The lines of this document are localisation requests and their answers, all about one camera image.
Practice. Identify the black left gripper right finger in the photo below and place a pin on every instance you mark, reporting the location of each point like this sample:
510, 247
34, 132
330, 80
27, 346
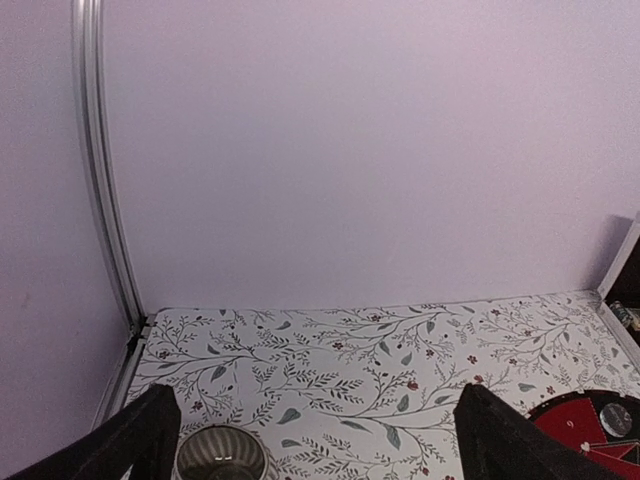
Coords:
496, 442

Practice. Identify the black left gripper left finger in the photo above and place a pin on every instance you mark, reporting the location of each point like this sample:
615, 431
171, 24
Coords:
139, 441

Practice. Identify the black white dealer button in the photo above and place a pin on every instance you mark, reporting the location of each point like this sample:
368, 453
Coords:
615, 420

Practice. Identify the striped grey ceramic cup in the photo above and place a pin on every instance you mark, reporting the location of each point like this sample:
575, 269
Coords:
224, 452

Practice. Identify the round red black poker mat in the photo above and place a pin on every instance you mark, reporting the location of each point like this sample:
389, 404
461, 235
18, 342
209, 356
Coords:
572, 419

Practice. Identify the left poker chip row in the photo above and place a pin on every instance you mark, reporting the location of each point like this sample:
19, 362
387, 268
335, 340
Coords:
628, 317

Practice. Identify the left aluminium frame post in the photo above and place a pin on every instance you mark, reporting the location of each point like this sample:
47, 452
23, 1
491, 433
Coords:
91, 105

